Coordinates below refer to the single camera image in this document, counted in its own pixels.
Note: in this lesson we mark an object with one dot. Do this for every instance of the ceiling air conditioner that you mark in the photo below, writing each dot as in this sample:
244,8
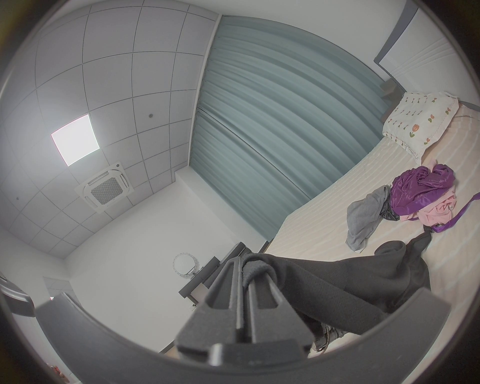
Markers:
105,187

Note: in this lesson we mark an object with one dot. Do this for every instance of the white printed pillow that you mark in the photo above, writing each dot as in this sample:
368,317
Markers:
420,120

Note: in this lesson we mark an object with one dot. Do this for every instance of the dark dressing table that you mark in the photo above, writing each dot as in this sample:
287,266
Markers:
210,270

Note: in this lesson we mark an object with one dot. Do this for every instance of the round white mirror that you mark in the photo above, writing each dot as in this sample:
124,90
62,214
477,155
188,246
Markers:
184,265

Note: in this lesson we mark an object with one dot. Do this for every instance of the black T-shirt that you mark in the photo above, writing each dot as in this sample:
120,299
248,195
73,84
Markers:
337,285

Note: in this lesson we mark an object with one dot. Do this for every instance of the purple satin garment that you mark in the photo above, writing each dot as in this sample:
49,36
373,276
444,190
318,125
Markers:
416,187

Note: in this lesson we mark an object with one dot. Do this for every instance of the square ceiling light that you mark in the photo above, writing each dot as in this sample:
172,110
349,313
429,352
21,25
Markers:
74,139

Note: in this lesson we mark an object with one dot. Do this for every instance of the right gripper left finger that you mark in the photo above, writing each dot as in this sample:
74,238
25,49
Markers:
219,300

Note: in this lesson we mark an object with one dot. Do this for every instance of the black patterned garment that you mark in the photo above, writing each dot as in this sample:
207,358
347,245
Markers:
390,214

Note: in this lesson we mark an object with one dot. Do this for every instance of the grey garment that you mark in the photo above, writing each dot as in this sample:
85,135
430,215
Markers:
365,217

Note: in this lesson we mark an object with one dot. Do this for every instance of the bed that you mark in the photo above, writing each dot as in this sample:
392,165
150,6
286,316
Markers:
337,225

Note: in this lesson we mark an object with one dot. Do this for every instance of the dark bedside table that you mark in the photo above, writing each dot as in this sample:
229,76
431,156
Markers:
392,90

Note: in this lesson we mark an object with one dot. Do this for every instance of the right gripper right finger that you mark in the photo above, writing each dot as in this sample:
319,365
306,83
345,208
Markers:
264,315

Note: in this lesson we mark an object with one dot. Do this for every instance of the blue-green curtain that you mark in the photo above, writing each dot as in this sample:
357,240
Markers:
270,112

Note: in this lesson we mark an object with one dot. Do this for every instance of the pink garment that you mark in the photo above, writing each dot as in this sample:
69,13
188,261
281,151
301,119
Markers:
435,213

